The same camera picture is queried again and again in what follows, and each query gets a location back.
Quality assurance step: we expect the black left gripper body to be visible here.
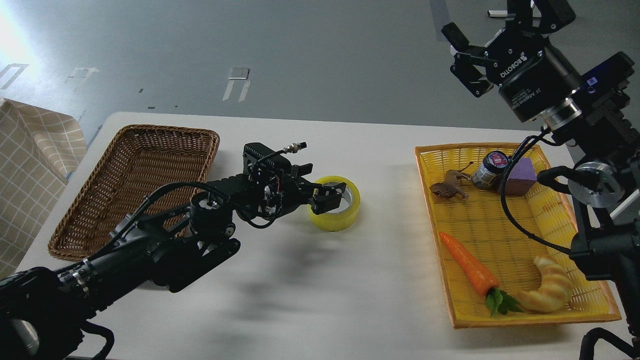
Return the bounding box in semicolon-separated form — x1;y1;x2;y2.
260;162;314;218

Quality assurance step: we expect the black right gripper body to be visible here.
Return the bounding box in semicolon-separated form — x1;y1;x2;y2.
486;30;582;123

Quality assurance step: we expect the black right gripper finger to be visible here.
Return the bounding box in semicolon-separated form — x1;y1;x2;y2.
506;0;577;39
441;22;501;98

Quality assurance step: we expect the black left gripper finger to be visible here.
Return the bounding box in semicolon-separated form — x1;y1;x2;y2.
287;162;327;188
309;182;346;215

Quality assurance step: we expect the yellow tape roll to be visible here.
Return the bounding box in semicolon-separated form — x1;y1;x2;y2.
307;175;361;232

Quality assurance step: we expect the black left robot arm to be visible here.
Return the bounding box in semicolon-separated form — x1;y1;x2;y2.
1;142;348;360

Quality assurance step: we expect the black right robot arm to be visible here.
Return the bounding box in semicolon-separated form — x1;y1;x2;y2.
441;0;640;360

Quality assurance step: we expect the white stand base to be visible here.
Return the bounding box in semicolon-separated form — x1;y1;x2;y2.
486;8;542;19

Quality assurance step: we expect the purple foam block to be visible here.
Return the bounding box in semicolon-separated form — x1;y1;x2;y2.
505;157;537;196

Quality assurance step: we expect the small glass jar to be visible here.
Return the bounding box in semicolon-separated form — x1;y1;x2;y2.
471;150;510;190

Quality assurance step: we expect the brown toy animal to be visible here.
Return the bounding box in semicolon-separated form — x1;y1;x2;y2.
429;161;474;200

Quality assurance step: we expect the brown wicker basket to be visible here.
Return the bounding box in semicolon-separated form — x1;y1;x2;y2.
47;124;220;261

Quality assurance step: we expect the yellow plastic basket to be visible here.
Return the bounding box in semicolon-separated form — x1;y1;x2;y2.
414;143;622;330

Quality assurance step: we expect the orange toy carrot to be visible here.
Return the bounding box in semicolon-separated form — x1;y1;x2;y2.
438;232;524;317

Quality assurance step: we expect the toy croissant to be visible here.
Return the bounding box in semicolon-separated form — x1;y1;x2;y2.
515;255;573;313

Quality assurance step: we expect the beige checkered cloth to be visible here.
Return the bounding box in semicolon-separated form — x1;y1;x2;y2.
0;98;87;278

